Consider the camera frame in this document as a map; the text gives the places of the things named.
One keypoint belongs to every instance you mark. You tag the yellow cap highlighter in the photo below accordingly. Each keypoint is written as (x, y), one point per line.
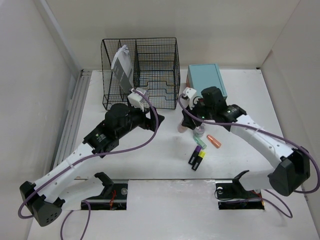
(198, 160)

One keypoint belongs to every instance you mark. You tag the black wire mesh desk organizer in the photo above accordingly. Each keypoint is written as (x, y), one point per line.
(156, 69)

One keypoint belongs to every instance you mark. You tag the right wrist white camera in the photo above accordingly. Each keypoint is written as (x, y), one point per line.
(190, 94)

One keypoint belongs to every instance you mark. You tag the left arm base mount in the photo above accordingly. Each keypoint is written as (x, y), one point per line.
(112, 197)

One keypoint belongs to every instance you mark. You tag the aluminium rail frame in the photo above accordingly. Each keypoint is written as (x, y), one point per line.
(67, 140)

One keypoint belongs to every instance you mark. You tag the orange mini highlighter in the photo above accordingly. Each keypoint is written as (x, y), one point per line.
(213, 141)

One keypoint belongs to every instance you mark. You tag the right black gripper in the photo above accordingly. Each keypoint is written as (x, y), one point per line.
(189, 122)

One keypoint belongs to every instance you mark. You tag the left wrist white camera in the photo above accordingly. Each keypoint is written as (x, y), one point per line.
(137, 100)

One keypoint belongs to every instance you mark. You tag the teal drawer box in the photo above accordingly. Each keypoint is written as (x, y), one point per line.
(202, 76)

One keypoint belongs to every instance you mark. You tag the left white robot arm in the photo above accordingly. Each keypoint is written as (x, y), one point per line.
(45, 199)

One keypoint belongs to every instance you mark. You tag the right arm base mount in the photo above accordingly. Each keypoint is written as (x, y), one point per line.
(231, 195)

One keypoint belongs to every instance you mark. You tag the grey setup guide booklet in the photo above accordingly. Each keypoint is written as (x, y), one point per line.
(123, 69)

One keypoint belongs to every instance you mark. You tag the purple cap highlighter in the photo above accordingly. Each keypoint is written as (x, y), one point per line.
(194, 155)

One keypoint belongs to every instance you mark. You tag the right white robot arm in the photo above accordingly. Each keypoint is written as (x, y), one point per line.
(290, 164)

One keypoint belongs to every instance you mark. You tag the wrist white camera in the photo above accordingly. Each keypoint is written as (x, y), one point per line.
(137, 100)
(190, 94)

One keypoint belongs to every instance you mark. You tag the pink cap glitter bottle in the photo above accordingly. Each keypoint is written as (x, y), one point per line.
(181, 128)

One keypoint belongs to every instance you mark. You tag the green mini highlighter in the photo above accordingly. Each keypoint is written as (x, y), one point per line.
(199, 142)

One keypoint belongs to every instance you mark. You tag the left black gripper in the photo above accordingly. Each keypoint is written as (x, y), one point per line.
(148, 124)

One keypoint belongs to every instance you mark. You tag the clear jar of paper clips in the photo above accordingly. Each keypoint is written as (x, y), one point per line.
(199, 131)

